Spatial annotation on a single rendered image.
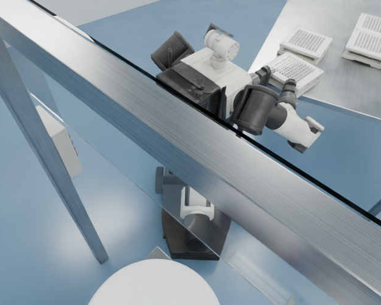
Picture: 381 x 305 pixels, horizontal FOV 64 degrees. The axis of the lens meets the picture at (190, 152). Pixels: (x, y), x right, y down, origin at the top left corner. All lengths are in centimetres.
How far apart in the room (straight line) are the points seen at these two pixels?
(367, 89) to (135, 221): 164
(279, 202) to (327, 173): 235
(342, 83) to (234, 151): 163
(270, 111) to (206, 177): 74
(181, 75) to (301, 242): 87
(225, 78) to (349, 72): 109
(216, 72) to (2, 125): 228
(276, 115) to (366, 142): 204
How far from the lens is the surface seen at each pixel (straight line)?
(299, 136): 115
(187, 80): 107
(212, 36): 111
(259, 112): 102
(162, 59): 125
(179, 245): 191
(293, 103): 152
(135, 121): 37
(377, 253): 32
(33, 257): 225
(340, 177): 268
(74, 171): 131
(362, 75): 205
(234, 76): 111
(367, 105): 185
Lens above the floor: 194
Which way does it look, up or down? 51 degrees down
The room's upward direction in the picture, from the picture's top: 3 degrees clockwise
